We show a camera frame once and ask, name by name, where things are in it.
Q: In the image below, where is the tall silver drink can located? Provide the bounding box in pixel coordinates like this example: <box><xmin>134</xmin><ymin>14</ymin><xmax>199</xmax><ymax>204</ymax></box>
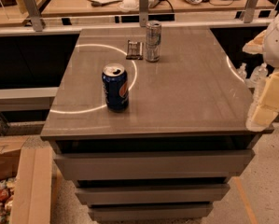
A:
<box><xmin>146</xmin><ymin>21</ymin><xmax>161</xmax><ymax>62</ymax></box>

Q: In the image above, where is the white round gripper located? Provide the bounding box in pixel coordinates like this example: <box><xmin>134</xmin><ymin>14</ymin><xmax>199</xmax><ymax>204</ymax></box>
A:
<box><xmin>243</xmin><ymin>13</ymin><xmax>279</xmax><ymax>128</ymax></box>

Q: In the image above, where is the metal bracket right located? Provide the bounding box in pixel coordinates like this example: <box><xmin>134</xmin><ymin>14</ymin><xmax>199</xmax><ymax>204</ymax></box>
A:
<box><xmin>242</xmin><ymin>0</ymin><xmax>258</xmax><ymax>23</ymax></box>

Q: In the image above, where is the blue pepsi can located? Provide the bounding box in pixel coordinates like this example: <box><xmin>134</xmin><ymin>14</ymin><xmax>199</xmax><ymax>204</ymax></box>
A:
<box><xmin>102</xmin><ymin>63</ymin><xmax>129</xmax><ymax>112</ymax></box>

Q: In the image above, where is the cardboard box with items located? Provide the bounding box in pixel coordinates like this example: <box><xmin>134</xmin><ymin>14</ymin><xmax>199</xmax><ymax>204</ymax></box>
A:
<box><xmin>0</xmin><ymin>136</ymin><xmax>52</xmax><ymax>224</ymax></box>

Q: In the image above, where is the metal bracket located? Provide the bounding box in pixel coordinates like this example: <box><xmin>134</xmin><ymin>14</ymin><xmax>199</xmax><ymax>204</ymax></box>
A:
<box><xmin>139</xmin><ymin>0</ymin><xmax>148</xmax><ymax>27</ymax></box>
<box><xmin>242</xmin><ymin>0</ymin><xmax>258</xmax><ymax>23</ymax></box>
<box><xmin>23</xmin><ymin>0</ymin><xmax>44</xmax><ymax>32</ymax></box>

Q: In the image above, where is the metal bracket left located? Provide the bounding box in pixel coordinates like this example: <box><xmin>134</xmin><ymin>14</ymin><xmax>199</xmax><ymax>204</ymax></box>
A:
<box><xmin>23</xmin><ymin>0</ymin><xmax>44</xmax><ymax>32</ymax></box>

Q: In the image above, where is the metal bracket middle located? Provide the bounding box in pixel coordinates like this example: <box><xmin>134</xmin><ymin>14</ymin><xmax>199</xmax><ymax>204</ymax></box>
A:
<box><xmin>139</xmin><ymin>0</ymin><xmax>148</xmax><ymax>27</ymax></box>

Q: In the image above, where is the grey drawer cabinet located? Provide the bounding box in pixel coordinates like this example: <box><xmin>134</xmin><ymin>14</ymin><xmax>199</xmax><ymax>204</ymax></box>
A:
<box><xmin>39</xmin><ymin>26</ymin><xmax>275</xmax><ymax>223</ymax></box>

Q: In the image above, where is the white face mask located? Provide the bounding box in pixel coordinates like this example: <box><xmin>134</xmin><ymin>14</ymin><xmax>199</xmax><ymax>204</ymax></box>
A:
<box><xmin>118</xmin><ymin>0</ymin><xmax>138</xmax><ymax>12</ymax></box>

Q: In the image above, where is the clear plastic water bottle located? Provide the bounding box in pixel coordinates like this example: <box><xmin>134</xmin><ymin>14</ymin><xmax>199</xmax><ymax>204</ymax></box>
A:
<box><xmin>237</xmin><ymin>63</ymin><xmax>247</xmax><ymax>80</ymax></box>

